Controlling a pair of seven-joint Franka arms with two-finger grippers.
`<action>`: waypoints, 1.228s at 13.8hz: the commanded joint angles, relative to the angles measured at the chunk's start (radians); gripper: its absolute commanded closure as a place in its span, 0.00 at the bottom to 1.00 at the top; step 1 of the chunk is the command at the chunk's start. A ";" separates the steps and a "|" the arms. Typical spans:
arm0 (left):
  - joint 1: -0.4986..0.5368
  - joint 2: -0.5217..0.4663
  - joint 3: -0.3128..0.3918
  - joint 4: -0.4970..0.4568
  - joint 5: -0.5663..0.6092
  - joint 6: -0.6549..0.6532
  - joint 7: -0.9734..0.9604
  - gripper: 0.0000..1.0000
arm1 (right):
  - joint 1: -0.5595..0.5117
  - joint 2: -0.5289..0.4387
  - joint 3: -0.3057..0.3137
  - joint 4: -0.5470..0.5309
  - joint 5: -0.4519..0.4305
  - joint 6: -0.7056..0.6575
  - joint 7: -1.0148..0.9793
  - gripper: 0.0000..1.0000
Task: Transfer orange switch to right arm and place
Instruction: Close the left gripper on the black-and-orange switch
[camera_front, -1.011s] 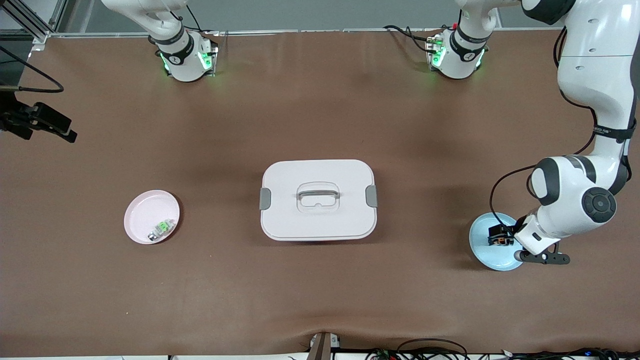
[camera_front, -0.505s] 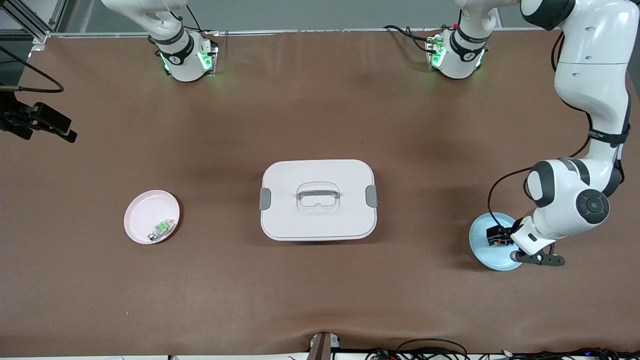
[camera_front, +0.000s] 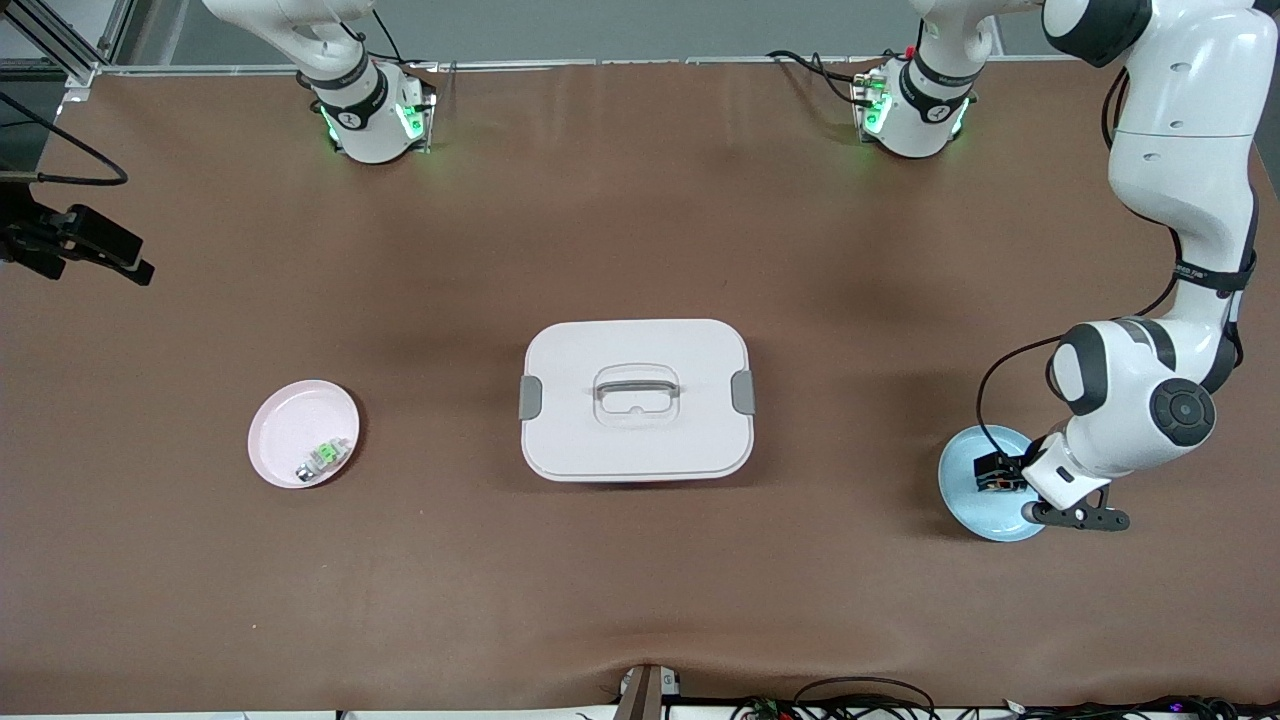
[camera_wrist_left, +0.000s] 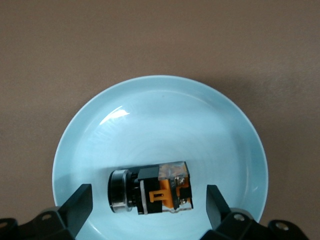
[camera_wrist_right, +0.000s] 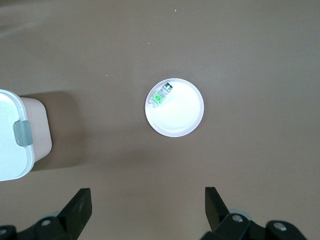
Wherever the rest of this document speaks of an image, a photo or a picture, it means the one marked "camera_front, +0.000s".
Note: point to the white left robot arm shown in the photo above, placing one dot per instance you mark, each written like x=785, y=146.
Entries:
x=1180, y=150

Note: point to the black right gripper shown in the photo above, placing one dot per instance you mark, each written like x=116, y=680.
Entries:
x=30, y=240

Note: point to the light blue round plate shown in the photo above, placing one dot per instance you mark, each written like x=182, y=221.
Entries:
x=975, y=515

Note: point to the aluminium camera mast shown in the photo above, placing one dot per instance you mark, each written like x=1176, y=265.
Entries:
x=648, y=695

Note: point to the pink round plate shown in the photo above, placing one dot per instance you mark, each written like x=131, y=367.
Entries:
x=285, y=430

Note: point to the pink storage box white lid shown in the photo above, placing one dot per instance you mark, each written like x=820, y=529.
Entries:
x=600, y=450

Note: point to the brown table mat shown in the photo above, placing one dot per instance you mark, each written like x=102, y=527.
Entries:
x=640, y=200

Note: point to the black orange push-button switch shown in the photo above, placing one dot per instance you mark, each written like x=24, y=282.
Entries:
x=1000, y=485

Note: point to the aluminium frame profile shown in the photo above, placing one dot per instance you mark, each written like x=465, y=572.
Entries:
x=118, y=30

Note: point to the white green push-button switch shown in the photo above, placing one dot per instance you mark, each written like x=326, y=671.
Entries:
x=322, y=458

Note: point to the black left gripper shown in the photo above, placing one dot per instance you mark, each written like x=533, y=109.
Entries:
x=1004, y=470

